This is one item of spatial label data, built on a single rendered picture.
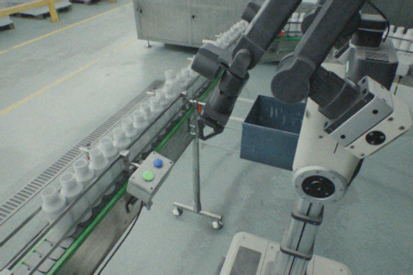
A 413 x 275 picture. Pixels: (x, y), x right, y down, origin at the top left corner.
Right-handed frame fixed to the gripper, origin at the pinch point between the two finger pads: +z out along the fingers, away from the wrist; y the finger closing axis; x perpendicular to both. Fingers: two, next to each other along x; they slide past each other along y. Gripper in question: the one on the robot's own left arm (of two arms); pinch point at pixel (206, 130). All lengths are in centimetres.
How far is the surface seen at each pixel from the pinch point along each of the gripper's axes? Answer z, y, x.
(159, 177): 21.4, 4.4, -6.0
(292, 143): 27, -51, 39
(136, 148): 32.1, -10.7, -18.9
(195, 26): 137, -360, -78
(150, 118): 26.6, -22.2, -20.3
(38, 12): 320, -469, -423
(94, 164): 26.0, 7.6, -25.3
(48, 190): 24.7, 22.1, -29.9
